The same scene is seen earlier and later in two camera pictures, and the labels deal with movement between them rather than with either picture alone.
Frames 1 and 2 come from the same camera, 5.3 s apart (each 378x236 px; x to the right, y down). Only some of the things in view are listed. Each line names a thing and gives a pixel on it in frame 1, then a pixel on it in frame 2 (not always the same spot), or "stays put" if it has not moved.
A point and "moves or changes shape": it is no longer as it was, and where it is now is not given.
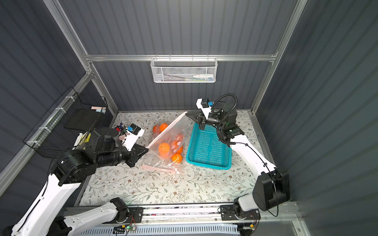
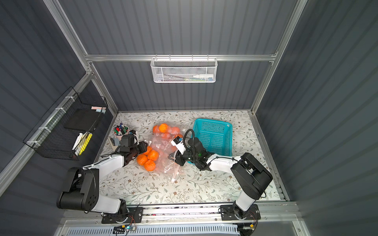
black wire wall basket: [57, 132] stays put
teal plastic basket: [205, 149] stays put
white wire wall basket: [184, 70] stays put
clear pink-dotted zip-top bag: [166, 152] moves or changes shape
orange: [156, 129] stays put
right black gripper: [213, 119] → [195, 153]
